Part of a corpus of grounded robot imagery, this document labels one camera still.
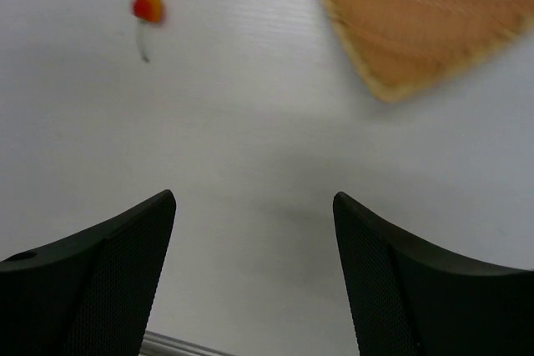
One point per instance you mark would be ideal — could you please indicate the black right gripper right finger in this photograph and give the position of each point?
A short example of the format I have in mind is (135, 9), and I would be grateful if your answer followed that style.
(408, 296)

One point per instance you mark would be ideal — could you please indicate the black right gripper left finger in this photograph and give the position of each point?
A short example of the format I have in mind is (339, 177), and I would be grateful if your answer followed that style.
(90, 293)

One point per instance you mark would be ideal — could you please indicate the red fake cherry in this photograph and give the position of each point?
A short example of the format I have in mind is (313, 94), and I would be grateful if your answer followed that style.
(148, 13)

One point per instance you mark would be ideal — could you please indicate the orange woven fruit basket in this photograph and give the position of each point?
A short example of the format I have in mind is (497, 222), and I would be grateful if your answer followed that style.
(399, 47)

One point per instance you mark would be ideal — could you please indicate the aluminium table edge rail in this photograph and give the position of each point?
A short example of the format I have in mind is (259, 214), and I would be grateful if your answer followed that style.
(160, 345)

